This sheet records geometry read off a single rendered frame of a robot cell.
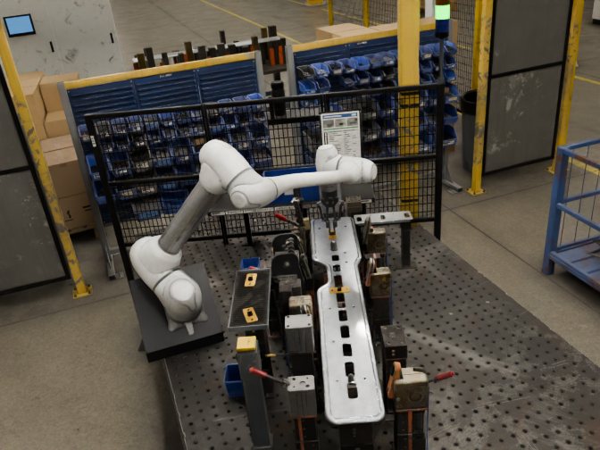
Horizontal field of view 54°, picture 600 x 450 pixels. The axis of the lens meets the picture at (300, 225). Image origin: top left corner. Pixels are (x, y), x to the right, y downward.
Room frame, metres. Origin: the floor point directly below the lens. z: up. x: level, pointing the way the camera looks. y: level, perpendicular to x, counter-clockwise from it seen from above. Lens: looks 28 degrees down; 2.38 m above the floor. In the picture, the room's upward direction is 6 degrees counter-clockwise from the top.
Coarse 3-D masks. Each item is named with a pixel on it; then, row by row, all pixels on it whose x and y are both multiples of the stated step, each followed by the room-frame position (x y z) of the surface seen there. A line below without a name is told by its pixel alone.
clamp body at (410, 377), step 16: (416, 368) 1.45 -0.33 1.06; (400, 384) 1.39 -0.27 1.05; (416, 384) 1.39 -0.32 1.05; (400, 400) 1.39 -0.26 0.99; (416, 400) 1.39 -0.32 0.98; (400, 416) 1.40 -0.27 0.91; (416, 416) 1.41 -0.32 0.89; (400, 432) 1.40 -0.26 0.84; (416, 432) 1.40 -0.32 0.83; (400, 448) 1.39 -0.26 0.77; (416, 448) 1.39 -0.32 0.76
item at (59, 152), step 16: (48, 144) 5.20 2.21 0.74; (64, 144) 5.15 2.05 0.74; (48, 160) 4.75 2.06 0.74; (64, 160) 4.71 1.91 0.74; (64, 176) 4.64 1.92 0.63; (80, 176) 4.69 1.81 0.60; (64, 192) 4.62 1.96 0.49; (80, 192) 4.67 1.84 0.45; (64, 208) 4.61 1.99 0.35; (80, 208) 4.66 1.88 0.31; (80, 224) 4.65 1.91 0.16
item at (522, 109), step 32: (512, 0) 4.91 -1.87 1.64; (544, 0) 5.01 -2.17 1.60; (576, 0) 5.10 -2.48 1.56; (480, 32) 4.85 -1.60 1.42; (512, 32) 4.92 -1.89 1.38; (544, 32) 5.02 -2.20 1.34; (576, 32) 5.10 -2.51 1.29; (480, 64) 4.83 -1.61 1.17; (512, 64) 4.94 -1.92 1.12; (544, 64) 5.03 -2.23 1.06; (480, 96) 4.81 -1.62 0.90; (512, 96) 4.96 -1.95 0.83; (544, 96) 5.06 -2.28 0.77; (480, 128) 4.82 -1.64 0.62; (512, 128) 4.97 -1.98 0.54; (544, 128) 5.08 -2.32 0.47; (480, 160) 4.83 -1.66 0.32; (512, 160) 4.98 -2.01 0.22; (544, 160) 5.07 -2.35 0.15; (480, 192) 4.82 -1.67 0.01
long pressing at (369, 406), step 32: (320, 224) 2.62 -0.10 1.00; (352, 224) 2.59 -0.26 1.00; (320, 256) 2.31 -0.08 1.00; (352, 256) 2.28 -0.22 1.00; (320, 288) 2.04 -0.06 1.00; (352, 288) 2.02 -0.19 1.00; (320, 320) 1.83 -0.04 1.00; (352, 320) 1.81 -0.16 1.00; (352, 352) 1.63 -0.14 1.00; (352, 416) 1.33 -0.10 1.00
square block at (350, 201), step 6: (348, 198) 2.77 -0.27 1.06; (354, 198) 2.76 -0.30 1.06; (360, 198) 2.75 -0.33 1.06; (348, 204) 2.72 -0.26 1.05; (354, 204) 2.72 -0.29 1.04; (360, 204) 2.72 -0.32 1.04; (348, 210) 2.72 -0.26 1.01; (354, 210) 2.72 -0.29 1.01; (360, 210) 2.72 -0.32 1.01; (348, 216) 2.72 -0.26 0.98; (360, 228) 2.72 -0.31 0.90; (360, 234) 2.72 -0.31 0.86; (360, 240) 2.72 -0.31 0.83; (360, 246) 2.72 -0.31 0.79
